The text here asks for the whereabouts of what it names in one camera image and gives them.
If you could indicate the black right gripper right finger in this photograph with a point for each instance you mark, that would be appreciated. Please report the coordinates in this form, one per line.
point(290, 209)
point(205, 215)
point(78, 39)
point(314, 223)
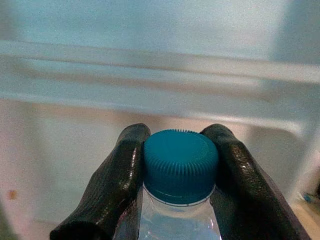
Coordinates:
point(247, 190)

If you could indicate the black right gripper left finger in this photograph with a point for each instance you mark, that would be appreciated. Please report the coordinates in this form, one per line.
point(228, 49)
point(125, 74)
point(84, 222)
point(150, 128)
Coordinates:
point(107, 190)

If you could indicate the clear bottle with blue cap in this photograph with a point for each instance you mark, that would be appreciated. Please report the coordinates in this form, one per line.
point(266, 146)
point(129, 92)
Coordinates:
point(180, 160)

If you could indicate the glass fridge shelf white trim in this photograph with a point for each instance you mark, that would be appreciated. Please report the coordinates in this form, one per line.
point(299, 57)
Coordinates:
point(150, 77)

